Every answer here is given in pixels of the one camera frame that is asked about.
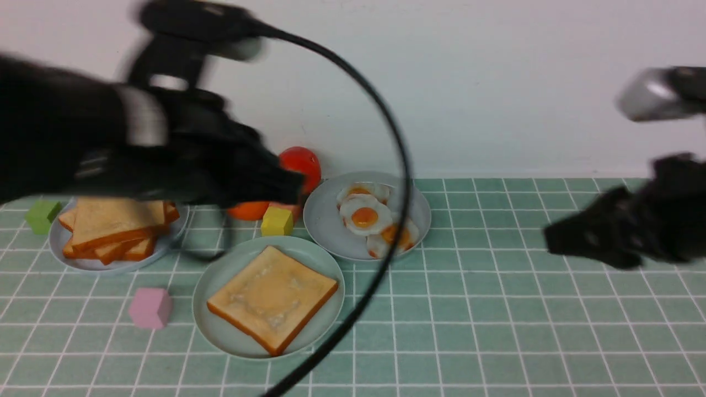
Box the green checked tablecloth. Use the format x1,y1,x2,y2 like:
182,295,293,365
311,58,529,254
1,179,705,396

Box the fried egg front right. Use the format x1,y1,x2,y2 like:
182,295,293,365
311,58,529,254
366,219,420,259

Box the green foam cube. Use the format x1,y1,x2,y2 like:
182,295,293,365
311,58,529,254
24,200,62,235

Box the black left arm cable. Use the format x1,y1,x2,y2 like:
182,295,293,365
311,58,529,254
182,22,414,397

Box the pale green empty plate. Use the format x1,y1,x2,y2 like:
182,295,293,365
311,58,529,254
192,237,345,360

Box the yellow foam cube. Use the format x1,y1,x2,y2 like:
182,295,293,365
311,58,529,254
260,206,295,236

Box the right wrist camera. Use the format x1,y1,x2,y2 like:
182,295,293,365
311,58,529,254
616,66,705,122

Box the red tomato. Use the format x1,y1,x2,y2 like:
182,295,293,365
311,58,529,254
279,146,322,196

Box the fried egg rear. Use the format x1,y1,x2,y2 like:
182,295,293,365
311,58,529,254
337,183,392,206

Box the fried egg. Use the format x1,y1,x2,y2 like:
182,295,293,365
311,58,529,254
337,183,392,206
366,219,420,259

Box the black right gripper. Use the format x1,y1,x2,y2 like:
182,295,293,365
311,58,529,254
544,186,671,270

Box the light blue bread plate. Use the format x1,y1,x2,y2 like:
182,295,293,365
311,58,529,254
48,204,192,276

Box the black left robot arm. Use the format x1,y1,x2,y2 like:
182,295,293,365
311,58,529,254
1,55,303,208

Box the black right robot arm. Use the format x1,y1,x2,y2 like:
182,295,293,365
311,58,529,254
543,153,705,270

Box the salmon pink foam cube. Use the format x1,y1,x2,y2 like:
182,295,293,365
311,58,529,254
269,202,302,223

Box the orange fruit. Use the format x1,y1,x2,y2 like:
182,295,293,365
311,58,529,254
227,201,270,222

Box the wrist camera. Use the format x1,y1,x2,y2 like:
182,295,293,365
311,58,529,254
127,1,263,90
616,66,705,122

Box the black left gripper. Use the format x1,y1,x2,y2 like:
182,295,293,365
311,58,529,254
77,88,304,208

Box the grey egg plate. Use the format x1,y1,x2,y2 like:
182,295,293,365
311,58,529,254
303,171,403,262

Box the lowest toast slice in stack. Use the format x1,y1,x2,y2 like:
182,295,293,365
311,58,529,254
62,237,157,266

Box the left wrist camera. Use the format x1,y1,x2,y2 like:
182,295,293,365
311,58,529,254
127,1,263,90

